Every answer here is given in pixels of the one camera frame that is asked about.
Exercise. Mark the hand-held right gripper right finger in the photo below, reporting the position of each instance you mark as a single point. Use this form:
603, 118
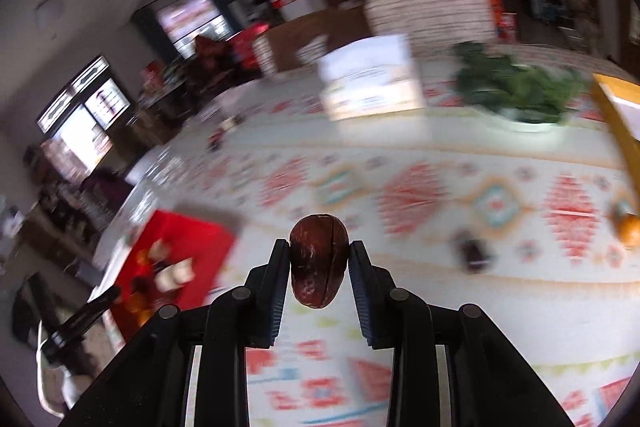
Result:
361, 292

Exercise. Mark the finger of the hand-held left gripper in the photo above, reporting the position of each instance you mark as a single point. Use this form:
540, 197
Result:
90, 312

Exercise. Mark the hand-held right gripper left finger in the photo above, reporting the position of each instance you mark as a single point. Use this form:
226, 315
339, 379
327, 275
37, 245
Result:
277, 292

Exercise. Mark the large orange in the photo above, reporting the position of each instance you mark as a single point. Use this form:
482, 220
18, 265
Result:
135, 305

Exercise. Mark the dark red jujube date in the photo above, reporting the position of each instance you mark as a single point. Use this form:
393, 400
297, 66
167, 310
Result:
320, 262

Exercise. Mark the dark purple plum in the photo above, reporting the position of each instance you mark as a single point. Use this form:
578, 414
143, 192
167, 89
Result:
142, 284
472, 252

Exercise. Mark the beige peeled sugarcane piece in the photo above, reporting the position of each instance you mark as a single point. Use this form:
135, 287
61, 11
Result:
160, 250
174, 274

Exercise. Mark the red cardboard box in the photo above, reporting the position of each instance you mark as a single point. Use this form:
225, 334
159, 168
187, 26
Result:
200, 237

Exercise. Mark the patterned tablecloth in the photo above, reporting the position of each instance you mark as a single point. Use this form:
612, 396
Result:
450, 332

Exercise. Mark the window with red stickers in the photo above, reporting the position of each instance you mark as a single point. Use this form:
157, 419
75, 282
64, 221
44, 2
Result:
85, 112

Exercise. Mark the white tissue box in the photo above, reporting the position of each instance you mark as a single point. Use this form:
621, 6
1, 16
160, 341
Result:
370, 82

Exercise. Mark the white oval plate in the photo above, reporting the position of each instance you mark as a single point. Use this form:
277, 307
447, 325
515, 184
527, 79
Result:
525, 123

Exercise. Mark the red gift box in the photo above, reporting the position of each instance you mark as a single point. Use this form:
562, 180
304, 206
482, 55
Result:
247, 44

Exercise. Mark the brown chair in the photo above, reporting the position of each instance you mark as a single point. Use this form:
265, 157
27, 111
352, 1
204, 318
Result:
300, 37

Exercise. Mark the green spinach leaves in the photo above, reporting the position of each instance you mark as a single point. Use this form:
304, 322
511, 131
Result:
515, 82

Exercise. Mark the small orange kumquat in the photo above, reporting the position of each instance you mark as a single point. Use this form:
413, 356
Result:
629, 229

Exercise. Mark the bright window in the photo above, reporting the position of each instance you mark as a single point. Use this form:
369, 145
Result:
192, 19

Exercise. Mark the chair with patterned cover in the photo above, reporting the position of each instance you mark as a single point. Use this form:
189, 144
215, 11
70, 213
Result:
430, 14

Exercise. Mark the gold cardboard box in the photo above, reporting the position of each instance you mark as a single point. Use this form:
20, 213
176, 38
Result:
617, 117

